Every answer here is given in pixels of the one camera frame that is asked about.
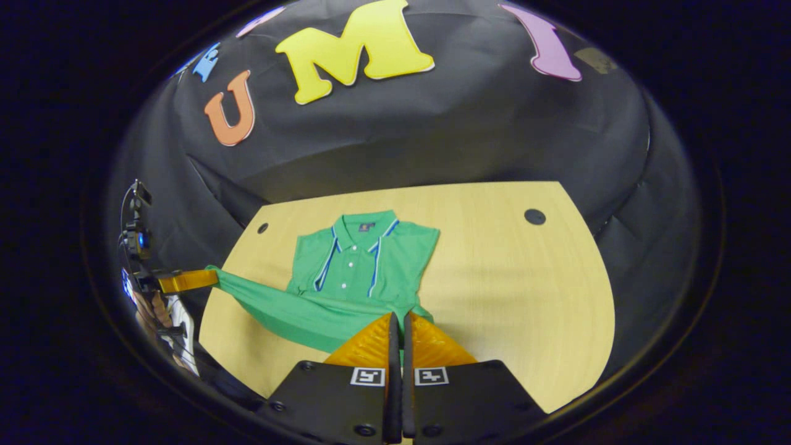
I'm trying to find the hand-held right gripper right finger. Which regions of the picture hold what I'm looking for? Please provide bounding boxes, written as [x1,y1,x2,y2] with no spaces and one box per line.
[403,310,549,445]

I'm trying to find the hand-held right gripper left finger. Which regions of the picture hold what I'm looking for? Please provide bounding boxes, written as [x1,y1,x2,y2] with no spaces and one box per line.
[258,311,403,445]

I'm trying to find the green T-shirt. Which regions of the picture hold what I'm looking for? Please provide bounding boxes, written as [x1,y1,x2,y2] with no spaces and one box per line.
[206,210,441,355]

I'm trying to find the translucent tape patch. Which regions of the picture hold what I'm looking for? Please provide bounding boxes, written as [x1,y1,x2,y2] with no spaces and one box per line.
[574,48,619,75]

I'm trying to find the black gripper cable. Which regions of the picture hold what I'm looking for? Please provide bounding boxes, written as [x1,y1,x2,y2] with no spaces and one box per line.
[118,185,138,274]

